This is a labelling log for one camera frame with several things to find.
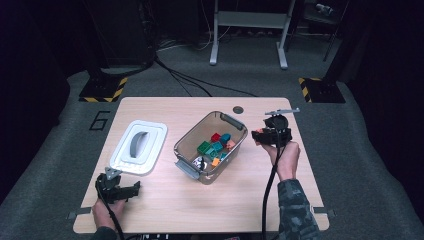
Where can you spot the blue toy block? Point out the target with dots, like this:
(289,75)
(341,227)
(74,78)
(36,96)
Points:
(225,138)

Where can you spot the person's right hand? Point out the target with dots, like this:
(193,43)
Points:
(288,160)

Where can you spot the red toy block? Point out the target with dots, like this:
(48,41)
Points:
(215,137)

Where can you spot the grey tape strip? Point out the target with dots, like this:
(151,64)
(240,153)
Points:
(78,212)
(328,212)

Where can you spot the black equipment cabinet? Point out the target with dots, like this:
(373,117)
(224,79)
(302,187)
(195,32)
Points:
(123,33)

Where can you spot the small grey device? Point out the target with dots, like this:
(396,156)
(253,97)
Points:
(324,8)

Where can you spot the dark green toy block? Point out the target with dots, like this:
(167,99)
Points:
(203,147)

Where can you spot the white toy car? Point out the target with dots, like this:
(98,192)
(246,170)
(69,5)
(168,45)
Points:
(199,163)

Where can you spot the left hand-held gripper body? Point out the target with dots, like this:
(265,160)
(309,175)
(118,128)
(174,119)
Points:
(110,191)

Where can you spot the grey metal desk frame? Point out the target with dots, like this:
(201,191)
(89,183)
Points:
(250,19)

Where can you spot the black metal stand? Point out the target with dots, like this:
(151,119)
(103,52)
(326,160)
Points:
(336,50)

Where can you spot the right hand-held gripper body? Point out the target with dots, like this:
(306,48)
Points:
(280,135)

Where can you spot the hazard-striped black base plate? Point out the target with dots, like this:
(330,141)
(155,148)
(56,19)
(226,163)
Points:
(325,91)
(100,89)

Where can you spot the teal toy block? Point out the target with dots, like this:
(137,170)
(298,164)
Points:
(223,155)
(217,146)

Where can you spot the large pink toy block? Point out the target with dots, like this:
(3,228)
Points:
(260,131)

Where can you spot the person's left hand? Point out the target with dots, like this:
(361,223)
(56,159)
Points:
(103,213)

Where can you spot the orange toy block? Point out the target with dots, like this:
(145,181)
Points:
(215,162)

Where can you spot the small pink toy block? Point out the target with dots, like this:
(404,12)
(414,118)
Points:
(230,144)

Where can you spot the translucent brown storage box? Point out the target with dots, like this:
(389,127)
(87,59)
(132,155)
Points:
(186,150)

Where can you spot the sea green toy block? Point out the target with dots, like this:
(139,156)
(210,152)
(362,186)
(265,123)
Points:
(210,153)

